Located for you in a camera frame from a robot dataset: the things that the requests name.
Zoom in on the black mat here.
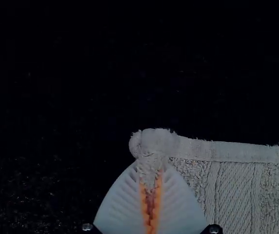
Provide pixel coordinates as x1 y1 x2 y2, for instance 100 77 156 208
0 0 279 234

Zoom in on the pale towel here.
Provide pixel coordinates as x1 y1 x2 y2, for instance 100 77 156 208
128 127 279 234

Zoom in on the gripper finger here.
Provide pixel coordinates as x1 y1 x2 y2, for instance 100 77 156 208
150 165 223 234
81 161 153 234

